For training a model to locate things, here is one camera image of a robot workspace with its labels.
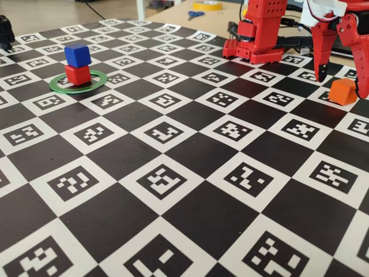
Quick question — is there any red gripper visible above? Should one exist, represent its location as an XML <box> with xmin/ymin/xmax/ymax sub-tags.
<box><xmin>310</xmin><ymin>0</ymin><xmax>369</xmax><ymax>100</ymax></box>

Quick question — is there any orange cube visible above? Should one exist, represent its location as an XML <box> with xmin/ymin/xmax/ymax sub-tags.
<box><xmin>328</xmin><ymin>77</ymin><xmax>358</xmax><ymax>107</ymax></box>

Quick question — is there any blue cube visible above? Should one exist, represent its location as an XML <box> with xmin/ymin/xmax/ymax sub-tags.
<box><xmin>63</xmin><ymin>43</ymin><xmax>92</xmax><ymax>68</ymax></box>

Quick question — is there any red cube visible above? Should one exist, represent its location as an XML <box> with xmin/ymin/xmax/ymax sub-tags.
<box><xmin>64</xmin><ymin>64</ymin><xmax>92</xmax><ymax>86</ymax></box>

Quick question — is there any black wedge plug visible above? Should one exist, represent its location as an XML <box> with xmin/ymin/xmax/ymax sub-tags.
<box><xmin>276</xmin><ymin>36</ymin><xmax>315</xmax><ymax>50</ymax></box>

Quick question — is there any yellow tape roll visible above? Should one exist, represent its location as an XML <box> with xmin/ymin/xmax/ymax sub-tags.
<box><xmin>192</xmin><ymin>0</ymin><xmax>219</xmax><ymax>12</ymax></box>

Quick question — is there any black white marker mat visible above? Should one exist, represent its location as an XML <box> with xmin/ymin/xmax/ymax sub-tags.
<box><xmin>0</xmin><ymin>18</ymin><xmax>369</xmax><ymax>277</ymax></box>

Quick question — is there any white table leg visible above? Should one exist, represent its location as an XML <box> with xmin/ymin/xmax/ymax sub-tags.
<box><xmin>135</xmin><ymin>0</ymin><xmax>146</xmax><ymax>20</ymax></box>

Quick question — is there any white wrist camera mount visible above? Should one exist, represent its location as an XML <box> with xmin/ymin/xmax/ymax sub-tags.
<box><xmin>301</xmin><ymin>0</ymin><xmax>347</xmax><ymax>28</ymax></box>

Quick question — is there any black usb cable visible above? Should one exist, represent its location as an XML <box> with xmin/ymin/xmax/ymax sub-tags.
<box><xmin>281</xmin><ymin>17</ymin><xmax>314</xmax><ymax>33</ymax></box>

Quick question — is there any green flat ring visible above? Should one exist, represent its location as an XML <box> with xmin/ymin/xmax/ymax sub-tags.
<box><xmin>48</xmin><ymin>71</ymin><xmax>108</xmax><ymax>95</ymax></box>

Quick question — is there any black camera device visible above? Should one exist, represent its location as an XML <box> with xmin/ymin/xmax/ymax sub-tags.
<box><xmin>0</xmin><ymin>14</ymin><xmax>16</xmax><ymax>53</ymax></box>

